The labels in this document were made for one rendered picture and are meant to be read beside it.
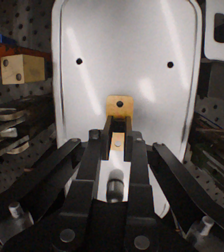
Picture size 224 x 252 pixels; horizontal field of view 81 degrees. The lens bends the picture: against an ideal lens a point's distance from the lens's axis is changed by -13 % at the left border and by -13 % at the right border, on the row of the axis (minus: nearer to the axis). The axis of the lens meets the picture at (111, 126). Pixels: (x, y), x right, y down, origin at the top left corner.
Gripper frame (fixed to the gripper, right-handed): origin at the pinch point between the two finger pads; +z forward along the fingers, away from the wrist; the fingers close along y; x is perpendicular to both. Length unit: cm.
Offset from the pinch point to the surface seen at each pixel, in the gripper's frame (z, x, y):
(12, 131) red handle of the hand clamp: -1.4, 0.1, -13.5
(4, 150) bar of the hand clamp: -3.6, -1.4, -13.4
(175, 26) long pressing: 5.4, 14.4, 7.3
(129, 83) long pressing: 5.3, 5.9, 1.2
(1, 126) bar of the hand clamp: -3.3, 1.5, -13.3
